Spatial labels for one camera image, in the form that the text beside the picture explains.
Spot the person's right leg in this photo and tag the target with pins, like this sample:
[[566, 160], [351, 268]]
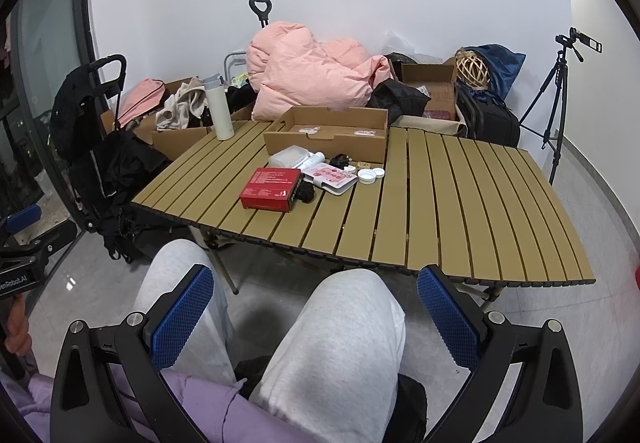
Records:
[[330, 333]]

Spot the beige clothes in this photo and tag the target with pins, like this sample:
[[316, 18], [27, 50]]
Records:
[[180, 105]]

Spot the open cardboard box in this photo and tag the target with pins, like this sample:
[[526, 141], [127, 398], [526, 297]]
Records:
[[441, 95]]

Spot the pink bag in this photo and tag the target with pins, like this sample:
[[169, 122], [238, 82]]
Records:
[[142, 98]]

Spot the pink patterned box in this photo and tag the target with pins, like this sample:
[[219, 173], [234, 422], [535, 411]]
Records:
[[332, 177]]

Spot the small gold object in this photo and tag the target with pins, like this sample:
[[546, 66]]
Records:
[[365, 165]]

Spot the black suitcase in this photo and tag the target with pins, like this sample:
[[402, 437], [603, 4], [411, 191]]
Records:
[[492, 119]]

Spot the translucent plastic container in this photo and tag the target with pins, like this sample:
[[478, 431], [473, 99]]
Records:
[[286, 157]]

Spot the camera on tripod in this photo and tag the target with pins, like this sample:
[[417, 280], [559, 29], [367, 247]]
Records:
[[570, 40]]

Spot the shallow cardboard box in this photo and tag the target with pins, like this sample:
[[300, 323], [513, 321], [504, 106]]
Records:
[[325, 144]]

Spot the dark clothes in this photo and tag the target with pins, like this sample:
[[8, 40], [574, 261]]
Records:
[[241, 97]]

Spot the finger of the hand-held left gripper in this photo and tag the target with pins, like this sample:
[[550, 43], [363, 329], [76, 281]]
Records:
[[22, 219], [52, 244]]

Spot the white plastic bag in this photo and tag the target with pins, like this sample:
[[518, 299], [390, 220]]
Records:
[[400, 43]]

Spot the person's left forearm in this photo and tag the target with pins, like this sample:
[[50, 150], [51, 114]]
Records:
[[17, 390]]

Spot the metal cart frame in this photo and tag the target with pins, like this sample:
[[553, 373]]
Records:
[[231, 65]]

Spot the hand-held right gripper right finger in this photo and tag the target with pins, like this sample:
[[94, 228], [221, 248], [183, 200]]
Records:
[[450, 318]]

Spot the person's left leg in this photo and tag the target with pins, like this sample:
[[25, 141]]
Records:
[[167, 268]]

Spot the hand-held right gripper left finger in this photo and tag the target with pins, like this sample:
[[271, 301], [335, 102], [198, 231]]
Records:
[[180, 318]]

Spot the wicker ball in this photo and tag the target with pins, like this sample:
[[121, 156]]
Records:
[[470, 68]]

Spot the small black object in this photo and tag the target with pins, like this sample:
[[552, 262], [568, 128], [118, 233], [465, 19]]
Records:
[[305, 193]]

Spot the person's leg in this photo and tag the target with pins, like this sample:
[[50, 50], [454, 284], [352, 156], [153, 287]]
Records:
[[167, 268], [330, 333]]

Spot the small white lid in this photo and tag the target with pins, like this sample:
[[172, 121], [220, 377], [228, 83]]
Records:
[[379, 172]]

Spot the black backpack on trolley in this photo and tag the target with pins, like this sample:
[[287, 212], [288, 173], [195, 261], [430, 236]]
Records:
[[130, 173]]

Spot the cardboard box with clothes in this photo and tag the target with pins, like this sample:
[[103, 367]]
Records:
[[175, 144]]

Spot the white spray bottle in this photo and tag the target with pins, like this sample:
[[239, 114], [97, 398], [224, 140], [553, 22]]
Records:
[[313, 159]]

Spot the purple jacket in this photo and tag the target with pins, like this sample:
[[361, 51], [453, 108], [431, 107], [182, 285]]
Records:
[[210, 408]]

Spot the black tripod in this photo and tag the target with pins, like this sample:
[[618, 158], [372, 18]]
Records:
[[559, 73]]

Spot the white thermos bottle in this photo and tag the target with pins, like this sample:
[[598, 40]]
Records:
[[220, 113]]

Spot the person's left hand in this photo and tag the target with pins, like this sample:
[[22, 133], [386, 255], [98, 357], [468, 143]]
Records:
[[17, 329]]

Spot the large white lid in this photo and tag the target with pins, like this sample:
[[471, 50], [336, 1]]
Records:
[[366, 176]]

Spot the glass door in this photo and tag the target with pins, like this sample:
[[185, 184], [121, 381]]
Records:
[[50, 48]]

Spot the red object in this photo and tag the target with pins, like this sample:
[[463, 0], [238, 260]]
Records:
[[637, 275]]

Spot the red box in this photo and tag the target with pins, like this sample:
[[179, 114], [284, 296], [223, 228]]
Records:
[[267, 188]]

